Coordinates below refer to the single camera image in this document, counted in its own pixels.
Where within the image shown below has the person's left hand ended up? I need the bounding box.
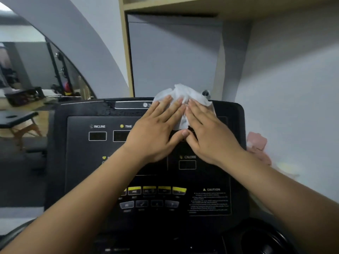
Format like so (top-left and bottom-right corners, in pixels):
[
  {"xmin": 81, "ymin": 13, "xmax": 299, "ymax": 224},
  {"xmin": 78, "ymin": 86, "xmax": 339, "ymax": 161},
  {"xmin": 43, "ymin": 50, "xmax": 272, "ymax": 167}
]
[{"xmin": 123, "ymin": 95, "xmax": 190, "ymax": 164}]

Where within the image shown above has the person's right hand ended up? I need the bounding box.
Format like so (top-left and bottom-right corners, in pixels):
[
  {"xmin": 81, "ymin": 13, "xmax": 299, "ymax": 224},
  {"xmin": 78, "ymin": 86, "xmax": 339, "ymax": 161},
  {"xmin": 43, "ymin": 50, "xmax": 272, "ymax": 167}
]
[{"xmin": 183, "ymin": 99, "xmax": 245, "ymax": 167}]

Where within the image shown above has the pink wipes packet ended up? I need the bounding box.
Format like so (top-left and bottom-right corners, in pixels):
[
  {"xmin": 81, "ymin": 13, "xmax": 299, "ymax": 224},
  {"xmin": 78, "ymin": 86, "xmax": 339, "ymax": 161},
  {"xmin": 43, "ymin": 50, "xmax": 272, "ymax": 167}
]
[{"xmin": 246, "ymin": 131, "xmax": 273, "ymax": 166}]

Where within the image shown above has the white wet wipe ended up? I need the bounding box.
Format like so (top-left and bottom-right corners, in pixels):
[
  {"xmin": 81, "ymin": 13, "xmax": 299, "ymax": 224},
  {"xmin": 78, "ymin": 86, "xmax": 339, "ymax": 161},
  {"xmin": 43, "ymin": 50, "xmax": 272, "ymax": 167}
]
[{"xmin": 152, "ymin": 83, "xmax": 216, "ymax": 130}]

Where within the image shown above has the person's left forearm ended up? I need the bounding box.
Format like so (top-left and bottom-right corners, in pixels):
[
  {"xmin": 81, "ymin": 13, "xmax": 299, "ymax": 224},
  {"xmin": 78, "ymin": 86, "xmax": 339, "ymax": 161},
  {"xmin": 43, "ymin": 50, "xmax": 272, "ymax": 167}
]
[{"xmin": 0, "ymin": 145, "xmax": 149, "ymax": 254}]

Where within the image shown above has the person's right forearm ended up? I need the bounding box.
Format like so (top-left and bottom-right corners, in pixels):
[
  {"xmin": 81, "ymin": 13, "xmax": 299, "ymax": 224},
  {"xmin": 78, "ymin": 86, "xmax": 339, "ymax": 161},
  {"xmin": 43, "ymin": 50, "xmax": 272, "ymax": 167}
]
[{"xmin": 214, "ymin": 150, "xmax": 339, "ymax": 254}]

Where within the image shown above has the white paper cup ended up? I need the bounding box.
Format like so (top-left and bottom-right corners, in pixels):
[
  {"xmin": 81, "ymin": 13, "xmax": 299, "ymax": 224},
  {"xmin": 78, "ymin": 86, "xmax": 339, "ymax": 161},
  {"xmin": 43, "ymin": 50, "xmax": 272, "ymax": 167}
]
[{"xmin": 274, "ymin": 160, "xmax": 301, "ymax": 182}]

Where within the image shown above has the black power rack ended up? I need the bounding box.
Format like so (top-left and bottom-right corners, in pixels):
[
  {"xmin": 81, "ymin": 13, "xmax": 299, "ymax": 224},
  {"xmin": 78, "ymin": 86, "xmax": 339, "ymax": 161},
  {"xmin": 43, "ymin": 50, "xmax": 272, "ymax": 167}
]
[{"xmin": 45, "ymin": 37, "xmax": 80, "ymax": 97}]

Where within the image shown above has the low black storage rack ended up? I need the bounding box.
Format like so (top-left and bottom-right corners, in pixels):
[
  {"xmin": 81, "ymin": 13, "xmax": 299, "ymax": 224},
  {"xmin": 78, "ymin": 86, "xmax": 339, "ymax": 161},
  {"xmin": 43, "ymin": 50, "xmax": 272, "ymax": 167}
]
[{"xmin": 5, "ymin": 86, "xmax": 46, "ymax": 107}]

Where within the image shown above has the black massage table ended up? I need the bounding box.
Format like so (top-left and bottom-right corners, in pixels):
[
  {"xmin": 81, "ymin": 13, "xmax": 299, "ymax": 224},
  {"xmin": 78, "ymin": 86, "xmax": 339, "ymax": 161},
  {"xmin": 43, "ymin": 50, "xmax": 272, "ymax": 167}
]
[{"xmin": 0, "ymin": 110, "xmax": 43, "ymax": 151}]

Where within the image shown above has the wooden ladder frame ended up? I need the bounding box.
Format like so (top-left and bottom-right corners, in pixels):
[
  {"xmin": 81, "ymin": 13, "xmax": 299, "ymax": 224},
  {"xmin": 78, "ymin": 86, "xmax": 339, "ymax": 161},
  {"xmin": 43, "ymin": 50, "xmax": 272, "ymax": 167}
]
[{"xmin": 78, "ymin": 75, "xmax": 92, "ymax": 99}]

